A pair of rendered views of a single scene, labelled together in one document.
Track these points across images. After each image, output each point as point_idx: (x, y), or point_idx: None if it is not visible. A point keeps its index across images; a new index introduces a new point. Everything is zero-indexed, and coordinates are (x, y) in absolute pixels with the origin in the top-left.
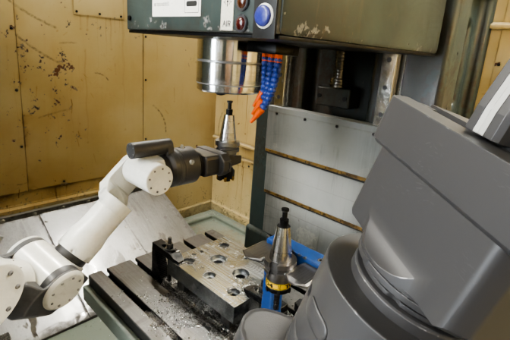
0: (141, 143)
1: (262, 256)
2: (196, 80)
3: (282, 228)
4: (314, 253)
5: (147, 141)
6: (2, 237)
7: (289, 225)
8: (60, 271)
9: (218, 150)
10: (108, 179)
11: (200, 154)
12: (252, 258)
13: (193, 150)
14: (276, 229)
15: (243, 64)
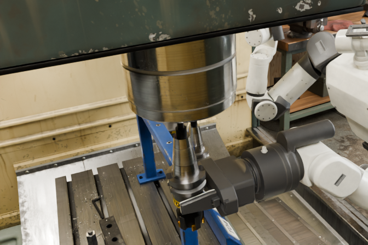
0: (316, 122)
1: (206, 157)
2: (236, 87)
3: (197, 123)
4: (167, 147)
5: (309, 124)
6: (345, 34)
7: (189, 124)
8: (367, 165)
9: (207, 169)
10: (353, 164)
11: (237, 159)
12: (214, 158)
13: (249, 149)
14: (199, 127)
15: None
